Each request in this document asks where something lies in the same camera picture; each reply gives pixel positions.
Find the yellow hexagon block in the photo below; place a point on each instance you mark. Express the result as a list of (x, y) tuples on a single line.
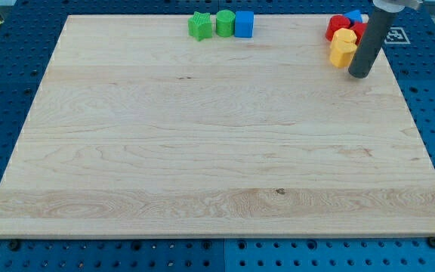
[(343, 35)]

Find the red cylinder block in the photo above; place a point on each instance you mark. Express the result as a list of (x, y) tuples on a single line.
[(336, 22)]

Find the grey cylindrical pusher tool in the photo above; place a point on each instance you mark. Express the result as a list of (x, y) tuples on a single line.
[(371, 42)]

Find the white fiducial marker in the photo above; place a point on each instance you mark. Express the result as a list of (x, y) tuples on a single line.
[(396, 36)]

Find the green star block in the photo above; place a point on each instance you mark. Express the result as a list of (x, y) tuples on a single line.
[(200, 26)]

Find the blue cube block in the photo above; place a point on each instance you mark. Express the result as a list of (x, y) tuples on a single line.
[(244, 24)]

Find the small blue block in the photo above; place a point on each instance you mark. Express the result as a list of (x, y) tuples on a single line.
[(354, 16)]

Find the green cylinder block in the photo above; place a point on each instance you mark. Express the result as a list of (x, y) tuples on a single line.
[(225, 23)]

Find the yellow pentagon block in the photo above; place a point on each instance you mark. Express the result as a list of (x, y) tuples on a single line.
[(342, 53)]

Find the light wooden board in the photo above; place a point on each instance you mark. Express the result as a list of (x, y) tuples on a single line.
[(139, 131)]

